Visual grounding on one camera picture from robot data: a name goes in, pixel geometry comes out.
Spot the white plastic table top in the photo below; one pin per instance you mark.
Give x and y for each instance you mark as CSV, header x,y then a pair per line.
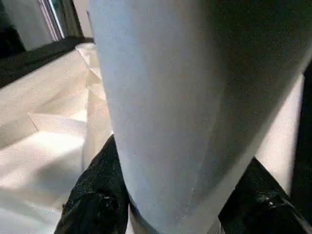
x,y
44,151

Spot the white plastic table leg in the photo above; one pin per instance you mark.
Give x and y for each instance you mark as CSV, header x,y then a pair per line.
x,y
182,97

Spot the black work mat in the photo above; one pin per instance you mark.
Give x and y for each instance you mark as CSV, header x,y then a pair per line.
x,y
36,58

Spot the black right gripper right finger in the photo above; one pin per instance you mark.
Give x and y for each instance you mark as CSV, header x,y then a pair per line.
x,y
258,202

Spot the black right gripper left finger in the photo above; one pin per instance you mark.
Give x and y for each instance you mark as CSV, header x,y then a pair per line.
x,y
97,195

